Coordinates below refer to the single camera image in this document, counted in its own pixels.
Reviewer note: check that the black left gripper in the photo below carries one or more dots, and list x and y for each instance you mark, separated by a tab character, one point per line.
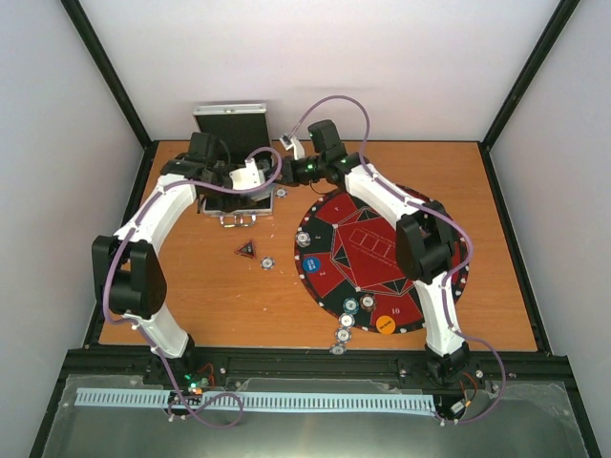
239	203

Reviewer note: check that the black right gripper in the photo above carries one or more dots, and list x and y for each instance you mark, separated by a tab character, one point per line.
287	176

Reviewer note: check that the poker chip stack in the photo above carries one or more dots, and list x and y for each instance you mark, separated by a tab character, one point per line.
303	239

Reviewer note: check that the blue small blind button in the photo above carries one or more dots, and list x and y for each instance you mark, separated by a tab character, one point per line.
311	264

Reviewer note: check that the blue green fifty chip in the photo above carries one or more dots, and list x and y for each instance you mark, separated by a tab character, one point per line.
351	306

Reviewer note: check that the blue orange ten chip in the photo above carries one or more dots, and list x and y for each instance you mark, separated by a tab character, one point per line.
346	320
343	335

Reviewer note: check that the orange big blind button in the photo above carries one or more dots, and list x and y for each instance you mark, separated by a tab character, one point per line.
385	325

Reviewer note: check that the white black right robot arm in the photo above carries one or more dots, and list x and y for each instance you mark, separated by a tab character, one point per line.
429	246

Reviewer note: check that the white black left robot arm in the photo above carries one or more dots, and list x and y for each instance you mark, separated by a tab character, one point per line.
129	283

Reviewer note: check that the aluminium poker chip case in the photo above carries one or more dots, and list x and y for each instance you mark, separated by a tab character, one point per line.
241	128

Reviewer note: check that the round red black poker mat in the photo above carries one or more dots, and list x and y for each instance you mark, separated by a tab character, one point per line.
356	247

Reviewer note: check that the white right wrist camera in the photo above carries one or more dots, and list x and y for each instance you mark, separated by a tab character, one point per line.
292	144

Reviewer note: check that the light blue slotted cable duct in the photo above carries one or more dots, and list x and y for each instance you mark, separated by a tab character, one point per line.
262	402

